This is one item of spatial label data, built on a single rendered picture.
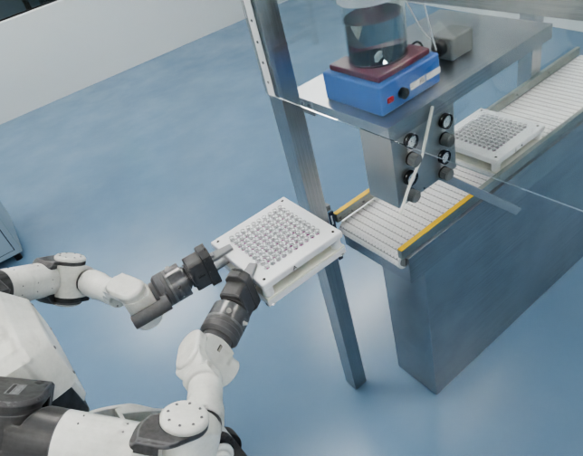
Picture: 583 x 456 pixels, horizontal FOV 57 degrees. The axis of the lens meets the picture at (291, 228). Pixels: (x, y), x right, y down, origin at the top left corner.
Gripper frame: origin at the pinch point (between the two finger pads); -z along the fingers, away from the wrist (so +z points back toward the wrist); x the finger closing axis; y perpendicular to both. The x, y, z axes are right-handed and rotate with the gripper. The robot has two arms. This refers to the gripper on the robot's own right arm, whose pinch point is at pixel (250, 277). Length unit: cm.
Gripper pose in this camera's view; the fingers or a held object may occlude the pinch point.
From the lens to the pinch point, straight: 127.4
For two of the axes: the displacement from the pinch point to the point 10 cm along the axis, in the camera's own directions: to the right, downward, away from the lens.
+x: 2.4, 7.5, 6.2
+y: 9.1, 0.4, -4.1
